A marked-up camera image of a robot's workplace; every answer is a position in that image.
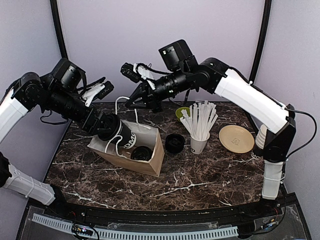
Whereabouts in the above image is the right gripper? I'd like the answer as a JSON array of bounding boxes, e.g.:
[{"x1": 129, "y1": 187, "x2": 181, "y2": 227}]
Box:
[{"x1": 124, "y1": 66, "x2": 191, "y2": 113}]

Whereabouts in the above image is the black paper coffee cup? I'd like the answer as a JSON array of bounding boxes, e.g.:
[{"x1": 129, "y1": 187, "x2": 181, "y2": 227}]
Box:
[{"x1": 111, "y1": 120, "x2": 137, "y2": 149}]

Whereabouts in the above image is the single black lid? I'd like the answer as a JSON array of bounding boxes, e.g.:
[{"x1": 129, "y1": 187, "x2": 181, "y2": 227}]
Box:
[
  {"x1": 130, "y1": 146, "x2": 153, "y2": 161},
  {"x1": 97, "y1": 113, "x2": 120, "y2": 141}
]

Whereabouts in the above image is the brown paper bag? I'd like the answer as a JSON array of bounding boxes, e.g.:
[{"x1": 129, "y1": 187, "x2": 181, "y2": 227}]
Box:
[{"x1": 87, "y1": 116, "x2": 165, "y2": 177}]

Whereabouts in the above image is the stack of black lids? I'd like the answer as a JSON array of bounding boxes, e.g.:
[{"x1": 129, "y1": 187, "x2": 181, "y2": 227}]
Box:
[{"x1": 165, "y1": 133, "x2": 185, "y2": 154}]

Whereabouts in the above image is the stack of paper cups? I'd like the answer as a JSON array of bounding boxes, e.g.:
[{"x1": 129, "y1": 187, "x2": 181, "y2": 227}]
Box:
[{"x1": 251, "y1": 124, "x2": 268, "y2": 160}]

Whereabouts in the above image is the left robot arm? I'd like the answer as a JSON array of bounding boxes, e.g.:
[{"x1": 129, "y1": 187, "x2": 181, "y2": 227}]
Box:
[{"x1": 0, "y1": 58, "x2": 120, "y2": 218}]

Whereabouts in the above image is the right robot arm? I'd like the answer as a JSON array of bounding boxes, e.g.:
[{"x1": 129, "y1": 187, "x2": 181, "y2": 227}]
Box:
[{"x1": 120, "y1": 39, "x2": 297, "y2": 217}]

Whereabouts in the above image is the green bowl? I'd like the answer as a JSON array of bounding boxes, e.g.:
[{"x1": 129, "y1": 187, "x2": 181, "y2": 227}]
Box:
[{"x1": 175, "y1": 106, "x2": 191, "y2": 123}]

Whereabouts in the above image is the bundle of white wrapped straws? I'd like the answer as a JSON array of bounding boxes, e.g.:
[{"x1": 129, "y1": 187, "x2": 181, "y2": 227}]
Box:
[{"x1": 179, "y1": 100, "x2": 218, "y2": 141}]

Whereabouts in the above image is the white cup holding straws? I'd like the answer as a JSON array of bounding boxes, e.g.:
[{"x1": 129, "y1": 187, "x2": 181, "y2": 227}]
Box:
[{"x1": 190, "y1": 132, "x2": 210, "y2": 155}]

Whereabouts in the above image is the beige plate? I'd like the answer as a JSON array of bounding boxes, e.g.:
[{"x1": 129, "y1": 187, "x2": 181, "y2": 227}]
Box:
[{"x1": 218, "y1": 125, "x2": 255, "y2": 154}]

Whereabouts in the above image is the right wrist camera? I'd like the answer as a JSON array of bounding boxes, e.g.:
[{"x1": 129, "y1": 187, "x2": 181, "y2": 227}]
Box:
[{"x1": 120, "y1": 62, "x2": 156, "y2": 90}]

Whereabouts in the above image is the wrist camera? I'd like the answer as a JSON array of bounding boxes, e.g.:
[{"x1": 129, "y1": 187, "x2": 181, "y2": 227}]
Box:
[
  {"x1": 120, "y1": 62, "x2": 156, "y2": 90},
  {"x1": 81, "y1": 77, "x2": 114, "y2": 107}
]

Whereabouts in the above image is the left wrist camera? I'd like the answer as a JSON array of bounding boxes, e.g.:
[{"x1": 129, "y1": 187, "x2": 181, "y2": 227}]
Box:
[{"x1": 81, "y1": 77, "x2": 114, "y2": 107}]

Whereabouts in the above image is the left black frame post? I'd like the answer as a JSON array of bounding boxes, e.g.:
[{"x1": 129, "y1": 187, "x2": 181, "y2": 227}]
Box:
[{"x1": 49, "y1": 0, "x2": 69, "y2": 59}]

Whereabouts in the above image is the black frame post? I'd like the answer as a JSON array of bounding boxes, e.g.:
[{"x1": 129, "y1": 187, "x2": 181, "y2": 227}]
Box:
[
  {"x1": 49, "y1": 0, "x2": 69, "y2": 59},
  {"x1": 249, "y1": 0, "x2": 272, "y2": 83}
]

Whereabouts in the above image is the right black frame post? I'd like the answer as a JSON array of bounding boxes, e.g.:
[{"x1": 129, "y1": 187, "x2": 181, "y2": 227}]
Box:
[{"x1": 249, "y1": 0, "x2": 272, "y2": 83}]

